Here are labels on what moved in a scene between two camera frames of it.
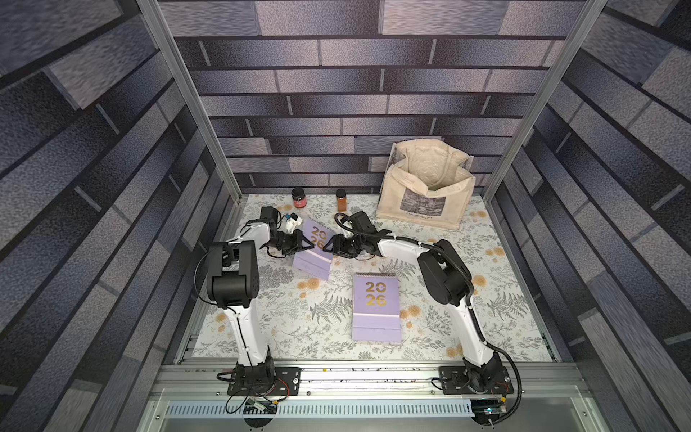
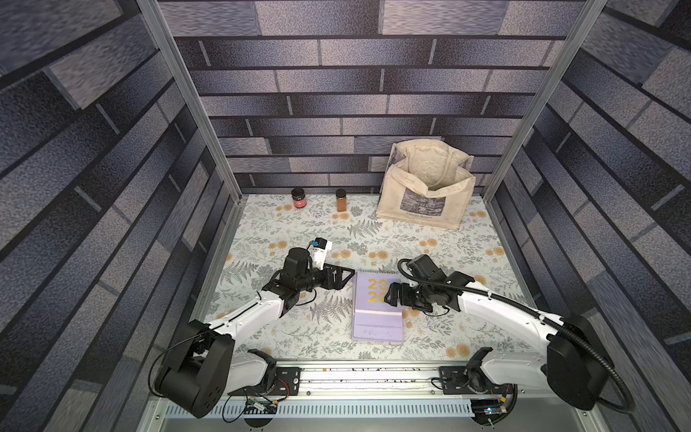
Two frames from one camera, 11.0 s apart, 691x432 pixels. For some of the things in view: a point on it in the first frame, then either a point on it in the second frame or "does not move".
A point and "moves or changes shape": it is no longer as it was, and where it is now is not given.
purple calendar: [315, 261] moves or changes shape
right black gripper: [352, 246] → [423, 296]
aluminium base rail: [546, 397] does not move
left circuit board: [255, 406] does not move
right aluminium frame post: [584, 21] does not move
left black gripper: [297, 238] → [337, 284]
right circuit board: [488, 410] does not move
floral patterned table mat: [318, 308] does not move
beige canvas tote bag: [427, 182] does not move
